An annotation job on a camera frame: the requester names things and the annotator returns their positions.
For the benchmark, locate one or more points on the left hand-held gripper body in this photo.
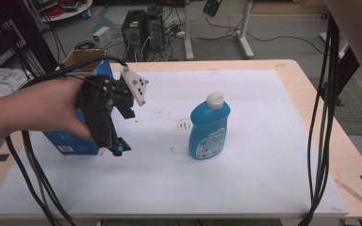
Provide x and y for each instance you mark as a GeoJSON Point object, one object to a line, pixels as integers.
{"type": "Point", "coordinates": [99, 106]}

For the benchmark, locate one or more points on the blue bottle with white cap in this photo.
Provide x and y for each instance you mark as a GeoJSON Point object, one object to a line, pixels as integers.
{"type": "Point", "coordinates": [209, 132]}

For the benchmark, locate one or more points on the person's left hand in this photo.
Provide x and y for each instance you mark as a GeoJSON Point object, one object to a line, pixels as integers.
{"type": "Point", "coordinates": [47, 105]}

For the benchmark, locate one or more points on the blue cardboard box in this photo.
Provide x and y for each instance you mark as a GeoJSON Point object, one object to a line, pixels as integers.
{"type": "Point", "coordinates": [72, 144]}

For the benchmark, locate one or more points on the small white box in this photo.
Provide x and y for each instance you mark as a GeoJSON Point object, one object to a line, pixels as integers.
{"type": "Point", "coordinates": [102, 36]}

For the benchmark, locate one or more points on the black computer tower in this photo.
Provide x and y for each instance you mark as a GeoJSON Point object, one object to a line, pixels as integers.
{"type": "Point", "coordinates": [155, 28]}
{"type": "Point", "coordinates": [133, 28]}

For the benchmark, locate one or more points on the white power strip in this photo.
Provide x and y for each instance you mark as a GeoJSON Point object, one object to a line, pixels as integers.
{"type": "Point", "coordinates": [178, 32]}

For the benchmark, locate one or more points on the round white table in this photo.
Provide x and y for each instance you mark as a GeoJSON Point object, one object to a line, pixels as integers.
{"type": "Point", "coordinates": [75, 11]}

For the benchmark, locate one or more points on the white foam mat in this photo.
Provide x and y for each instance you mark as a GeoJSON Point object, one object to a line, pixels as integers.
{"type": "Point", "coordinates": [232, 182]}

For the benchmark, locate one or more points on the grey floor mat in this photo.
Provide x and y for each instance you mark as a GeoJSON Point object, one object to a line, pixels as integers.
{"type": "Point", "coordinates": [355, 106]}

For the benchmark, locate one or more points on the white table frame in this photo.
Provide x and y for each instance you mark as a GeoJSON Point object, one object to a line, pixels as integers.
{"type": "Point", "coordinates": [244, 37]}

